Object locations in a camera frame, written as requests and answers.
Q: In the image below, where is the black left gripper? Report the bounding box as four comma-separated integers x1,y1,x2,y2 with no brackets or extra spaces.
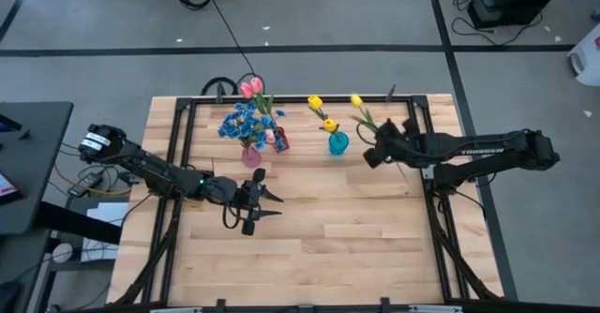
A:
216,167,285,237

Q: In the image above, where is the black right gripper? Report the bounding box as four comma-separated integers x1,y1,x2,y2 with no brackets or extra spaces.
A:
363,117,426,170

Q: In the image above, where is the yellow artificial tulip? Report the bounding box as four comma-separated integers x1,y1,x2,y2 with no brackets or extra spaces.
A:
320,117,341,141
349,93,382,135
307,94,341,139

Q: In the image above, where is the purple glass vase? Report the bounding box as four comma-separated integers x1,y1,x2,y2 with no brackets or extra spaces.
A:
241,143,263,170

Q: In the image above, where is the red glass vase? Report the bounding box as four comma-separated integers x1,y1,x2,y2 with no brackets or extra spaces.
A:
273,126,292,155

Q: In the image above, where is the blue artificial flower bunch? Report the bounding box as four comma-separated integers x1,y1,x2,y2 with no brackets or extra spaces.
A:
217,100,288,151

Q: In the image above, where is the teal glass vase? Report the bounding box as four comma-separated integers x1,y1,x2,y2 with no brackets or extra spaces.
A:
327,130,351,157

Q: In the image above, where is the white paper sheet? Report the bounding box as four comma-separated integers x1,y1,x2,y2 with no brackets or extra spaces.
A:
80,201,125,264

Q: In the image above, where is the black power adapter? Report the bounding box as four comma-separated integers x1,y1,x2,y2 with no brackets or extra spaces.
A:
66,171,105,199

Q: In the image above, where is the white plastic container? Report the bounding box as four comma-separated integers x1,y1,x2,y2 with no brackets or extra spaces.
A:
566,22,600,88

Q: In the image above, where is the black side desk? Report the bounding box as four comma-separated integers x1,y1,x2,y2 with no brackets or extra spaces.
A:
0,100,75,237

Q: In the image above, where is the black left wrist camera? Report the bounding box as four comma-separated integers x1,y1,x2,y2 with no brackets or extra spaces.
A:
241,182,263,210

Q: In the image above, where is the black metal table frame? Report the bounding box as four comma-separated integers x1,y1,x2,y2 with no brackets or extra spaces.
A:
111,93,510,313

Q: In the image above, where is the black floor cable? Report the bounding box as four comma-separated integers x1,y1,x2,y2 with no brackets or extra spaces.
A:
174,0,267,97

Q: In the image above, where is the yellow floor cable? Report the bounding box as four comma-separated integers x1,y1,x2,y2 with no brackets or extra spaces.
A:
52,161,133,198

